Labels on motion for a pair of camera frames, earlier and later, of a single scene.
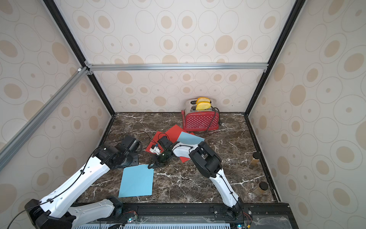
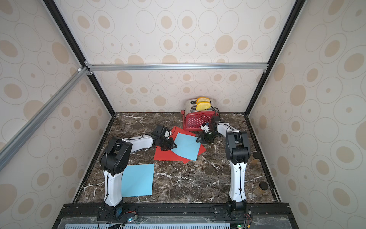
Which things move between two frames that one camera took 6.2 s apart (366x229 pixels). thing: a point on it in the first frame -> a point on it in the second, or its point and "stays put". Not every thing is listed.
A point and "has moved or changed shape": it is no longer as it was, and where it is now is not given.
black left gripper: x=136 y=161 -> x=171 y=145
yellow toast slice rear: x=203 y=99 stays put
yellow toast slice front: x=203 y=105 stays put
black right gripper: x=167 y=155 -> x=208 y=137
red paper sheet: x=173 y=134 has moved or changed shape
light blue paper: x=185 y=138 has moved or changed shape
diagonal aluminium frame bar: x=20 y=139 stays put
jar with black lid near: x=263 y=187 stays put
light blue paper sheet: x=136 y=181 stays put
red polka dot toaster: x=195 y=120 stays put
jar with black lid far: x=255 y=161 stays put
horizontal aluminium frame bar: x=132 y=67 stays put
